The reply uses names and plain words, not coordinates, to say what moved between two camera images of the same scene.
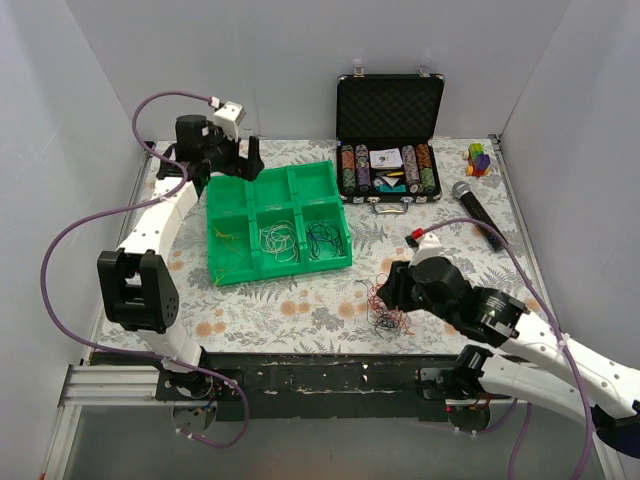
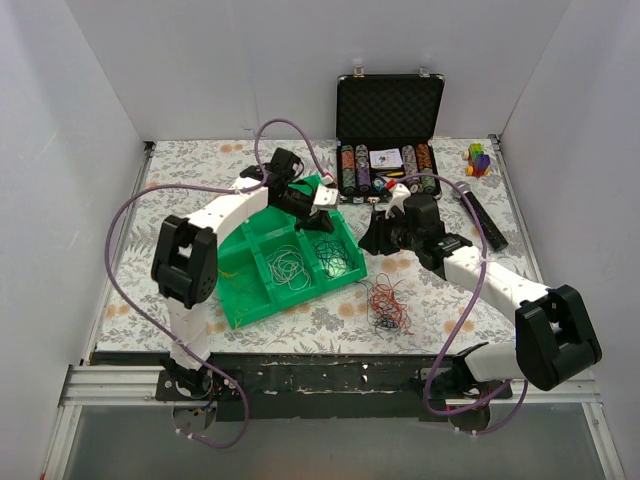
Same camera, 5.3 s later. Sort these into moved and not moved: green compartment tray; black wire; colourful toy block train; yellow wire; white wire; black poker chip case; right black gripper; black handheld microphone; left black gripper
Moved: black wire; right black gripper; green compartment tray; white wire; yellow wire; left black gripper
Not moved: black handheld microphone; black poker chip case; colourful toy block train
